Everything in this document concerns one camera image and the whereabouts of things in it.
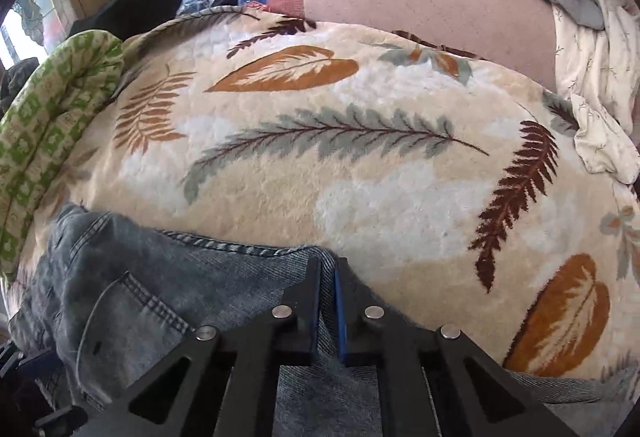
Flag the green patterned cloth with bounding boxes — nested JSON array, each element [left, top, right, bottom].
[[0, 29, 126, 278]]

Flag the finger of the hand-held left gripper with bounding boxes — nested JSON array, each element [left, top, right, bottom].
[[0, 342, 57, 388]]

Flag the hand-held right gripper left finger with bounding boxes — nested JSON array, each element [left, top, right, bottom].
[[35, 259, 322, 437]]

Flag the blue denim pants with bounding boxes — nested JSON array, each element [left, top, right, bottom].
[[10, 204, 621, 437]]

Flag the pink bolster pillow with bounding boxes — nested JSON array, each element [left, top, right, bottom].
[[267, 0, 558, 88]]

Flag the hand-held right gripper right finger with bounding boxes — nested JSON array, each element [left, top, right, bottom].
[[335, 258, 583, 437]]

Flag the white floral cloth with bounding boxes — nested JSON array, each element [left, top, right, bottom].
[[552, 0, 640, 188]]

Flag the leaf print blanket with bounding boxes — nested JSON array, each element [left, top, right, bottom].
[[10, 7, 640, 383]]

